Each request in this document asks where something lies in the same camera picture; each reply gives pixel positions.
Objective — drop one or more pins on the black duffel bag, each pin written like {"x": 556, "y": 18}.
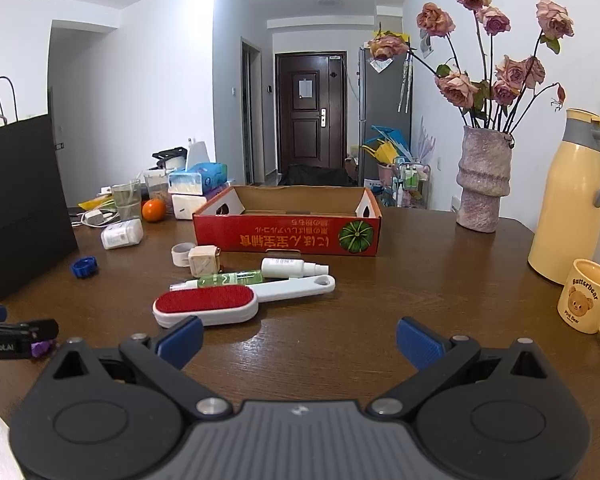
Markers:
{"x": 315, "y": 175}

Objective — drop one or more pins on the blue plastic item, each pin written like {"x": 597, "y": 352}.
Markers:
{"x": 392, "y": 135}

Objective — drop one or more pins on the pink textured vase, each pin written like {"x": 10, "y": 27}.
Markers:
{"x": 482, "y": 185}

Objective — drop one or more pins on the green spray bottle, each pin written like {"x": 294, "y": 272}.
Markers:
{"x": 230, "y": 278}

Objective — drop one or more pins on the blue tissue pack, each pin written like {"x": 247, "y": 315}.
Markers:
{"x": 205, "y": 175}

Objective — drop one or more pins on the yellow packet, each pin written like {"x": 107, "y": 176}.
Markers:
{"x": 92, "y": 204}

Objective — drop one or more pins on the blue bottle cap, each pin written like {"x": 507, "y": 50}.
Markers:
{"x": 85, "y": 267}

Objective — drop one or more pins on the yellow bear mug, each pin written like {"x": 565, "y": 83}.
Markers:
{"x": 585, "y": 300}

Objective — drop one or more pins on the purple dried grass bunch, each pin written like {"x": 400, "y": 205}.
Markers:
{"x": 425, "y": 140}

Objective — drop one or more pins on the red cardboard box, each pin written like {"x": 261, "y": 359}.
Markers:
{"x": 280, "y": 240}

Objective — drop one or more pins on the white pill bottle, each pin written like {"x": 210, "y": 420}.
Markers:
{"x": 122, "y": 234}

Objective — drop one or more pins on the dark brown entrance door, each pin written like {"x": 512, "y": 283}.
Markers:
{"x": 310, "y": 130}

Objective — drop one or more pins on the clear glass cup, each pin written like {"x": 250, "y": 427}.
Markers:
{"x": 126, "y": 205}

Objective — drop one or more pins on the black paper bag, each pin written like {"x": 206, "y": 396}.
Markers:
{"x": 20, "y": 200}

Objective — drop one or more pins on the white tissue pack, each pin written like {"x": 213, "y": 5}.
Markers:
{"x": 187, "y": 206}

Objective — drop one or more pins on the white paper on door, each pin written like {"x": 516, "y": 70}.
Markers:
{"x": 305, "y": 88}

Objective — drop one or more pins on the dried pink roses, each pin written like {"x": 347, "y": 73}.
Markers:
{"x": 512, "y": 71}

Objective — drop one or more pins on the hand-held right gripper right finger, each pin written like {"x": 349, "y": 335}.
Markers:
{"x": 420, "y": 342}

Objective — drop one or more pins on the red and white lint brush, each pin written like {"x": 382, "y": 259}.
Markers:
{"x": 205, "y": 302}

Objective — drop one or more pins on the clear food container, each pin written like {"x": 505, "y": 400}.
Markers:
{"x": 157, "y": 187}

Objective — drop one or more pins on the white folded umbrella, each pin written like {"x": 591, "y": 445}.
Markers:
{"x": 405, "y": 85}

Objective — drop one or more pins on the white tape roll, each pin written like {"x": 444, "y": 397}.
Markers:
{"x": 179, "y": 256}

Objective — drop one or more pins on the orange tangerine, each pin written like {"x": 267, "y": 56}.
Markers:
{"x": 154, "y": 210}

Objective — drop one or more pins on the beige cube box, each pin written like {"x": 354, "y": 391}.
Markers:
{"x": 202, "y": 261}

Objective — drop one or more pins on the grey refrigerator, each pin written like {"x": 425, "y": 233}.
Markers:
{"x": 380, "y": 105}

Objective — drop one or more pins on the ceiling lamp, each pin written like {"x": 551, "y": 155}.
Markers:
{"x": 330, "y": 0}

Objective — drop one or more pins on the paper note on refrigerator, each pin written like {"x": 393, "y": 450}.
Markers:
{"x": 380, "y": 65}

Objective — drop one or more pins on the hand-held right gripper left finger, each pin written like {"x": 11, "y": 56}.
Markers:
{"x": 180, "y": 341}

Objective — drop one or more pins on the yellow plastic item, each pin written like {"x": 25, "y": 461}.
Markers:
{"x": 385, "y": 152}

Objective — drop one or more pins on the white spray bottle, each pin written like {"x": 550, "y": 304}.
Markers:
{"x": 280, "y": 266}

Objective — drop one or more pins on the yellow thermos jug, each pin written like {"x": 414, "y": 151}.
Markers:
{"x": 565, "y": 210}

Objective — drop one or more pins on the black and white appliance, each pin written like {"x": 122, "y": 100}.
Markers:
{"x": 172, "y": 154}

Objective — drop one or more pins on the side room door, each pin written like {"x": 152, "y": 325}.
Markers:
{"x": 252, "y": 110}

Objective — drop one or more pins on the white trolley with bottles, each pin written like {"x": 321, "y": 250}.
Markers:
{"x": 410, "y": 180}

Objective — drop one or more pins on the pink bucket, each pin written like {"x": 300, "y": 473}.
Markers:
{"x": 385, "y": 172}

